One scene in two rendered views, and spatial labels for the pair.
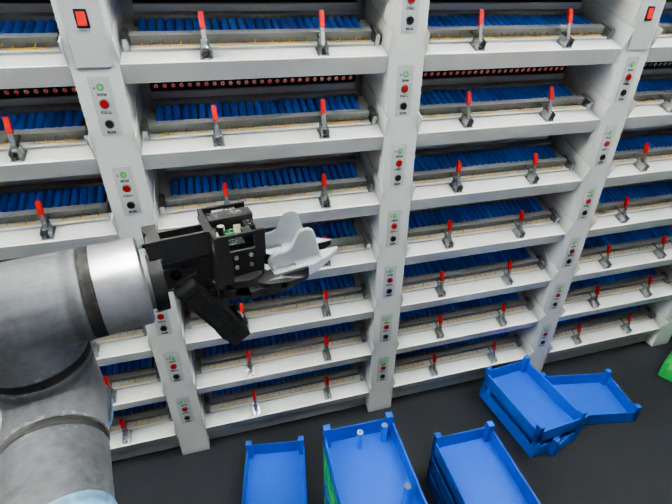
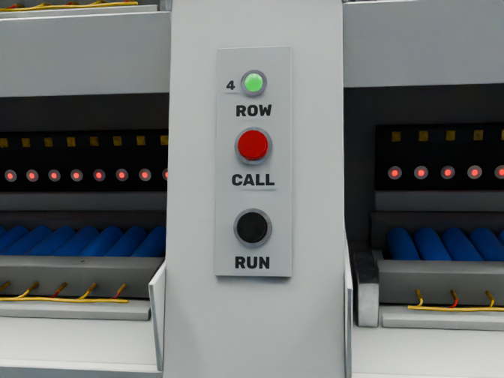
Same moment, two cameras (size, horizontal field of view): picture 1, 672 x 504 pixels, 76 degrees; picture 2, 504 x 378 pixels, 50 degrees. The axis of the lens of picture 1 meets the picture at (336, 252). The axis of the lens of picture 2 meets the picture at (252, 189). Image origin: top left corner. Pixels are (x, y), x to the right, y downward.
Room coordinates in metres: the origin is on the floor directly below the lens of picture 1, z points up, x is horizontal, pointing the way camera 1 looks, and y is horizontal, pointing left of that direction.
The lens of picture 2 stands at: (0.70, 0.39, 0.77)
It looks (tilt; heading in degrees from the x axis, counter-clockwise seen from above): 6 degrees up; 23
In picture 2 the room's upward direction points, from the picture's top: 1 degrees clockwise
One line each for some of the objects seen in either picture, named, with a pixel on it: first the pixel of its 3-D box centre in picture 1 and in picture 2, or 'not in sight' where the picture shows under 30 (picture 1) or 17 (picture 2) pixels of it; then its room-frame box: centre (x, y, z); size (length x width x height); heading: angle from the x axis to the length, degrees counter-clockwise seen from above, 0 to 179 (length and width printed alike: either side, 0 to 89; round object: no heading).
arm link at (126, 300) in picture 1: (126, 282); not in sight; (0.36, 0.21, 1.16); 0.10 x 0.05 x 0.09; 28
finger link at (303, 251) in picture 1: (305, 249); not in sight; (0.43, 0.03, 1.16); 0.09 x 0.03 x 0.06; 115
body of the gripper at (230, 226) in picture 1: (208, 258); not in sight; (0.39, 0.14, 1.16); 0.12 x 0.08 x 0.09; 118
